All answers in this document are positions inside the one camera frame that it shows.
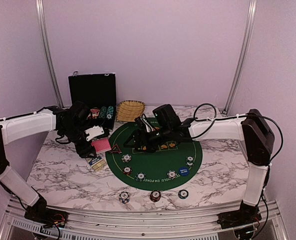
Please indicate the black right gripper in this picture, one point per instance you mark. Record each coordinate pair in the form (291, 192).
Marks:
(138, 134)

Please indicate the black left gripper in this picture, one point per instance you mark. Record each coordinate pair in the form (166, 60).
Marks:
(84, 150)

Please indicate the triangular all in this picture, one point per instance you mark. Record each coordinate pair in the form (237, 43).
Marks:
(115, 149)

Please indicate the red playing card deck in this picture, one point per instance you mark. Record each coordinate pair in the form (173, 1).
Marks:
(101, 145)

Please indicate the blue beige chip stack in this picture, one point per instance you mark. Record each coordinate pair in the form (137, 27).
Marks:
(124, 197)

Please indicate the blue small blind button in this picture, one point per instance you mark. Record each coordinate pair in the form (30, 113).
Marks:
(183, 171)

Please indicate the red black chip stack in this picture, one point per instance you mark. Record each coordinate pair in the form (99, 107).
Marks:
(155, 195)

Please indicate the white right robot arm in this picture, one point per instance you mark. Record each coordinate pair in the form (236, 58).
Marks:
(251, 129)

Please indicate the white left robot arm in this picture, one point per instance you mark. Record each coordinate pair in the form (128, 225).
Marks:
(67, 122)

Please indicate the blue texas holdem card box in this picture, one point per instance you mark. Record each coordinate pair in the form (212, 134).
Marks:
(96, 163)

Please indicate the card deck in case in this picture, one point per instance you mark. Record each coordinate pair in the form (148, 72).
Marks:
(94, 113)

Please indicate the green chip row in case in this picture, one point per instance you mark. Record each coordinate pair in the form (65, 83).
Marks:
(103, 112)

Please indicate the woven bamboo tray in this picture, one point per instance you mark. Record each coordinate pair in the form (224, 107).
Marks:
(128, 110)

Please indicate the teal chip row in case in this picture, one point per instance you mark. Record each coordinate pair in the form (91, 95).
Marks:
(109, 113)

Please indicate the black poker chip case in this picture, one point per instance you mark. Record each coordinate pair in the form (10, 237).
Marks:
(95, 90)

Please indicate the round green poker mat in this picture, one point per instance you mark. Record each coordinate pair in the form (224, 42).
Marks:
(169, 157)

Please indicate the green teal chip stack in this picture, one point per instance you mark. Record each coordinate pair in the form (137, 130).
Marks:
(183, 194)

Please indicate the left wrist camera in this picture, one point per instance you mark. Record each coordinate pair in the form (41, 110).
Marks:
(94, 132)

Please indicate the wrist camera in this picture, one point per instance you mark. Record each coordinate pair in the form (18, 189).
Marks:
(143, 123)
(94, 132)

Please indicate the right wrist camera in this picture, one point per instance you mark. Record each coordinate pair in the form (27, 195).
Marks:
(143, 123)

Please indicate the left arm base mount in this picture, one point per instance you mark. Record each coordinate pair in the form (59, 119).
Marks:
(48, 217)

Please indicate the front aluminium rail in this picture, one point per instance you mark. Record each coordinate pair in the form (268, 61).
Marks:
(183, 224)

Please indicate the left aluminium frame post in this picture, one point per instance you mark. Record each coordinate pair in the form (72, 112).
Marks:
(47, 51)

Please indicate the aluminium frame post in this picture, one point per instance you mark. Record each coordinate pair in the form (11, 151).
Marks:
(47, 51)
(250, 21)

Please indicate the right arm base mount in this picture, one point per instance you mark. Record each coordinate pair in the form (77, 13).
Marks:
(237, 218)

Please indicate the right aluminium frame post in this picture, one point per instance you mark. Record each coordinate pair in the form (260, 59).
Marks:
(250, 21)

